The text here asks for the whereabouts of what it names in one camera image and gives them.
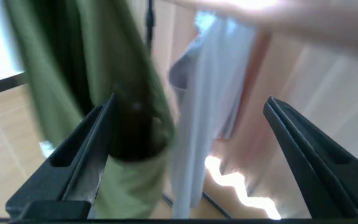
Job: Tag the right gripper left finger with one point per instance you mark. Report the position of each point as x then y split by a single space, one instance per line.
42 193

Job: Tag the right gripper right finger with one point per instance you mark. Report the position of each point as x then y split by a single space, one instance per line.
337 186

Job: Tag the green garment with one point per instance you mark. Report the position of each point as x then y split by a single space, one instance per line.
104 62

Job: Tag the pale grey shorts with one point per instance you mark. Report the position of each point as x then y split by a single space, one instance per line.
210 93

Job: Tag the black clothes rack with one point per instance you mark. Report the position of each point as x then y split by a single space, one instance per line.
149 25

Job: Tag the beige curtain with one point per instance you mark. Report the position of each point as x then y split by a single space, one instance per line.
306 93

